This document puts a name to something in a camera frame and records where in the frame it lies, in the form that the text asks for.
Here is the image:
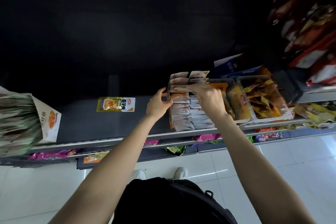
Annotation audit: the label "person's right hand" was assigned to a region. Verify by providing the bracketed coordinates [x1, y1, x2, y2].
[187, 83, 229, 123]

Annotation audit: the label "person's left hand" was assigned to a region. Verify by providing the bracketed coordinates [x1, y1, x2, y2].
[146, 87, 174, 120]

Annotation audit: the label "cardboard display box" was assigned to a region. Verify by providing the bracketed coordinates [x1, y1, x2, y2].
[167, 72, 210, 132]

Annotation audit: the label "white orange snack sachet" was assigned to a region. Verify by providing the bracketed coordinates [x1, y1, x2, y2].
[170, 85, 193, 94]

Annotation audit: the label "person's left forearm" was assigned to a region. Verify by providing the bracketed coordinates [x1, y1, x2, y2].
[48, 114, 161, 224]

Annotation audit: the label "person's right forearm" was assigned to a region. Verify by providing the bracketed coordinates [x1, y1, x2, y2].
[213, 112, 319, 224]

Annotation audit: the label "rows of white orange sachets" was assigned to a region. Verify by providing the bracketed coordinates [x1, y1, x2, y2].
[169, 71, 214, 131]

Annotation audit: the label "orange cardboard box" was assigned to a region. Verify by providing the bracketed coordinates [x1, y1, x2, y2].
[209, 82, 235, 120]

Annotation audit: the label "blue white cardboard box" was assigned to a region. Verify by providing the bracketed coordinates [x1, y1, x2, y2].
[214, 53, 263, 78]

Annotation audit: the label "pink snack packet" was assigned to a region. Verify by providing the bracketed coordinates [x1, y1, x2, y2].
[192, 134, 221, 143]
[143, 139, 159, 150]

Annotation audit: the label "green yellow snack packet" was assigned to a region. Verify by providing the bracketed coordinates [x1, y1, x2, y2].
[96, 97, 136, 113]

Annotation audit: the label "grey lower metal shelf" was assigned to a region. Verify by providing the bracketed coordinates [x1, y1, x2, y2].
[0, 126, 336, 170]

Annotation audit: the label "grey metal shelf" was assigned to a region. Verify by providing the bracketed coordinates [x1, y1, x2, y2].
[27, 85, 336, 154]
[0, 126, 336, 170]

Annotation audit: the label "clear plastic display box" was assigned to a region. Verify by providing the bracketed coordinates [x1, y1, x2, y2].
[226, 75, 295, 125]

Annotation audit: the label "pile of yellow snack packets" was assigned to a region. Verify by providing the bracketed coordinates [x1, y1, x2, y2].
[231, 79, 292, 120]

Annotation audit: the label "person's white right shoe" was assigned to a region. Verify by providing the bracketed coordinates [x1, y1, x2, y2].
[174, 167, 188, 180]

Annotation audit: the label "person's white shoe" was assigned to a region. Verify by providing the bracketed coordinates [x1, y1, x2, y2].
[174, 167, 188, 180]
[132, 170, 146, 181]

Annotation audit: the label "person's white left shoe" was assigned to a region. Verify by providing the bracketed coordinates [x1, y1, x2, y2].
[132, 170, 146, 181]

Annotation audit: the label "purple snack packet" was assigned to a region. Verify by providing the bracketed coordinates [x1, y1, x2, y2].
[255, 132, 283, 143]

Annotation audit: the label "orange snack packet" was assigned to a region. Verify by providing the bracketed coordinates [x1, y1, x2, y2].
[83, 152, 109, 164]

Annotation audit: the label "heap of yellow green packets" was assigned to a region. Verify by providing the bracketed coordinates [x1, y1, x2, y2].
[293, 102, 336, 128]

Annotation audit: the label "hanging red snack bags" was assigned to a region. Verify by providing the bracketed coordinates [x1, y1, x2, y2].
[267, 0, 336, 86]

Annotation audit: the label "row of pink snack packets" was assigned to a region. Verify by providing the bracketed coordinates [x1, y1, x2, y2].
[28, 149, 77, 161]

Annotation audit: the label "white box of green packets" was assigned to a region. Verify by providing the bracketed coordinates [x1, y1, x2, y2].
[0, 86, 62, 158]

